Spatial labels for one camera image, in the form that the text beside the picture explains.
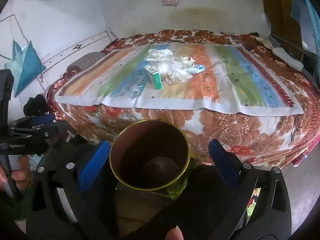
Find clear plastic bag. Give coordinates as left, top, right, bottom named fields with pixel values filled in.
left=155, top=61, right=175, bottom=77

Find green and white box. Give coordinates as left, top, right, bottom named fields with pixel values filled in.
left=143, top=64, right=163, bottom=90

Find brown hanging garment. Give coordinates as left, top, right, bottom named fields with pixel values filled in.
left=262, top=0, right=304, bottom=45

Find person's right hand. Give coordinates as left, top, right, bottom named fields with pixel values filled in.
left=165, top=226, right=184, bottom=240

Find dark cloth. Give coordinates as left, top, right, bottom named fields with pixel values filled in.
left=23, top=94, right=49, bottom=117

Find person's left hand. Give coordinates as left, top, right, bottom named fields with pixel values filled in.
left=11, top=154, right=33, bottom=191

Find metal bed rail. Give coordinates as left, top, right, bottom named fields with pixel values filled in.
left=271, top=32, right=320, bottom=80

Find blue and white wrapper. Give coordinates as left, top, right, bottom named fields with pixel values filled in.
left=189, top=64, right=206, bottom=75

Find clear crinkled plastic wrapper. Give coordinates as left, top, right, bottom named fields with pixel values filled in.
left=165, top=66, right=194, bottom=85

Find small cream wrapper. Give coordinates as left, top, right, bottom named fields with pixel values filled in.
left=180, top=56, right=197, bottom=68

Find tan cloth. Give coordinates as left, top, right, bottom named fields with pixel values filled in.
left=115, top=189, right=175, bottom=238

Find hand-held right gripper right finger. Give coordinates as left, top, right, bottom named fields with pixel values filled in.
left=208, top=139, right=293, bottom=240

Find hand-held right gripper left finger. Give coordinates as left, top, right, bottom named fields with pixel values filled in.
left=26, top=140, right=118, bottom=240

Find striped colourful mat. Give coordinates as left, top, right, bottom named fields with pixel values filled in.
left=54, top=42, right=304, bottom=117

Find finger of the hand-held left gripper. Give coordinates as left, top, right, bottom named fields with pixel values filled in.
left=9, top=123, right=69, bottom=147
left=24, top=114, right=59, bottom=128

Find white small pillow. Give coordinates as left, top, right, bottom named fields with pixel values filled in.
left=272, top=47, right=304, bottom=72

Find round brown gold-rimmed bin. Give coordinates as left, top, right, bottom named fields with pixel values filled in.
left=109, top=119, right=191, bottom=193

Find teal hanging bag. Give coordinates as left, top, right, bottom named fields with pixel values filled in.
left=4, top=39, right=47, bottom=98

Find floral brown blanket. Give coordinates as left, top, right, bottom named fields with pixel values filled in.
left=46, top=29, right=320, bottom=169

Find grey ribbed pillow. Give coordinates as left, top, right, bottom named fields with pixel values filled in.
left=67, top=52, right=105, bottom=72

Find teal printed cloth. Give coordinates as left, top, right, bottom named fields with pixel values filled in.
left=290, top=0, right=320, bottom=53

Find person's black trousers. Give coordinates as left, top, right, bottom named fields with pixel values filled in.
left=82, top=165, right=250, bottom=240

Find green patterned floor mat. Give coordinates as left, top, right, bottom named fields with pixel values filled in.
left=246, top=187, right=262, bottom=215

